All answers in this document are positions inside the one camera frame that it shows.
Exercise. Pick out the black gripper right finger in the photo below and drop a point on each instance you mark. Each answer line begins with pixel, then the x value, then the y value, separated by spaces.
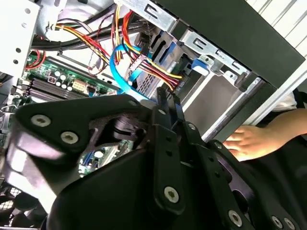
pixel 216 167

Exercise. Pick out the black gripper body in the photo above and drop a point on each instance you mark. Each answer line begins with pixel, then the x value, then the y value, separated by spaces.
pixel 108 191

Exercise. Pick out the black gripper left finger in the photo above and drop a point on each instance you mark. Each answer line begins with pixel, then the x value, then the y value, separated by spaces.
pixel 96 107

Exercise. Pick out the bare person hand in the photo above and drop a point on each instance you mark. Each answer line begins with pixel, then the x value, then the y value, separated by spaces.
pixel 249 143

